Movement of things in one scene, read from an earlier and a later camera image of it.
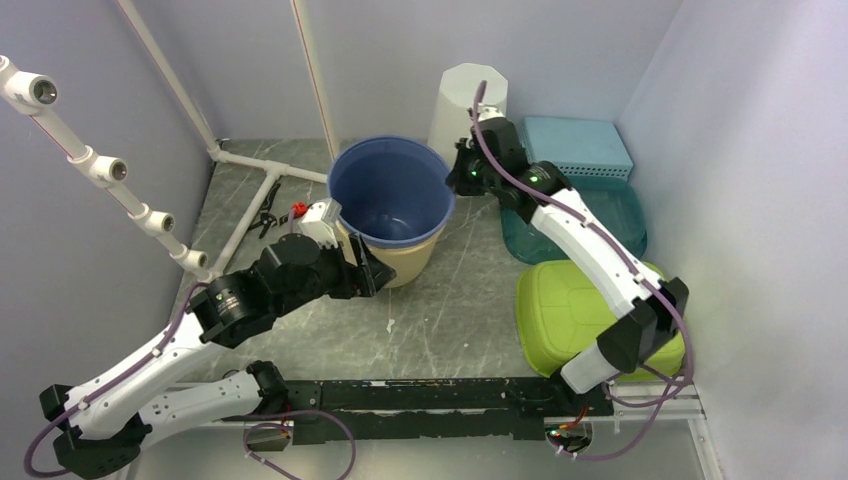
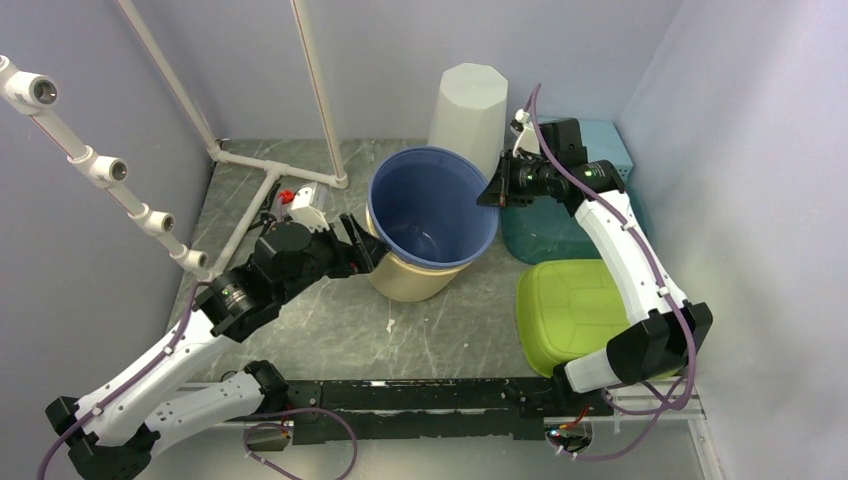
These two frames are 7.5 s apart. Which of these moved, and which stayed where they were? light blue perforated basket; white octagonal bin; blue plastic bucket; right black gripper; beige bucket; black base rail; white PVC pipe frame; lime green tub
Moved: blue plastic bucket; right black gripper; beige bucket
Stayed: white PVC pipe frame; white octagonal bin; light blue perforated basket; lime green tub; black base rail
